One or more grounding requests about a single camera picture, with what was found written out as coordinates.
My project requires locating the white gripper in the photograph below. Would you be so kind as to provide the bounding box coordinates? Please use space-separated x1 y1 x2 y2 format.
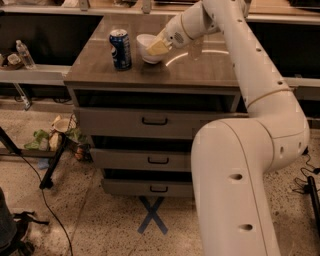
146 14 193 56

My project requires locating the white bowl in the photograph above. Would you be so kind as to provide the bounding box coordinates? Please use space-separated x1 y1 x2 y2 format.
136 34 165 64

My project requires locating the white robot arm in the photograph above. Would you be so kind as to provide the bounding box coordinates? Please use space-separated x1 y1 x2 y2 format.
147 0 310 256

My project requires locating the blue pepsi can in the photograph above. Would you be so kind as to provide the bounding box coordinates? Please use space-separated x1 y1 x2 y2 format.
109 29 132 71

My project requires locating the brown bowl on shelf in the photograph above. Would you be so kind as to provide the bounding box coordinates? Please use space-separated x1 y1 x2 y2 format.
0 53 23 71

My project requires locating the grey drawer cabinet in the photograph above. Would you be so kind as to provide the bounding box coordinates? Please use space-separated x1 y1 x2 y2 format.
65 14 246 184

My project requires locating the top grey drawer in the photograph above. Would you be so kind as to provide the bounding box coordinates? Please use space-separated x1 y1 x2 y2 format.
74 107 247 140

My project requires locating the grey drawer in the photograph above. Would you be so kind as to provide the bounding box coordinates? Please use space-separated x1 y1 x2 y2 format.
74 107 247 140
91 149 191 172
101 179 194 197

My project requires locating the middle grey drawer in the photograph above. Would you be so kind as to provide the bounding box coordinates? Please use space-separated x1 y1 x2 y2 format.
91 149 191 172

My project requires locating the clear plastic water bottle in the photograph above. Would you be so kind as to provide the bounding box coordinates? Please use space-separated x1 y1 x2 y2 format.
16 40 36 69

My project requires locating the bottom grey drawer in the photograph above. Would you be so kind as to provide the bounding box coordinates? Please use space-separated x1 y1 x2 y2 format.
101 179 194 197

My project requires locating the green bag pile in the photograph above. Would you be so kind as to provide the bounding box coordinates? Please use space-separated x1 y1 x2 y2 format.
24 114 90 161

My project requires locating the blue tape cross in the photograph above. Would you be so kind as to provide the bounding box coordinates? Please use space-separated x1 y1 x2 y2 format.
137 196 168 235

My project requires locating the black stand leg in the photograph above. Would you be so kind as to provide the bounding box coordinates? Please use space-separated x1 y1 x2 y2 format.
39 134 67 190

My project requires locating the black stand at right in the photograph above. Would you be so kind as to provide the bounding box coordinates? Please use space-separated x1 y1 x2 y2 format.
291 146 320 236

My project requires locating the black floor cable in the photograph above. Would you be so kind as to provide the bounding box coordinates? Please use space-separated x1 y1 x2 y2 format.
18 153 74 256

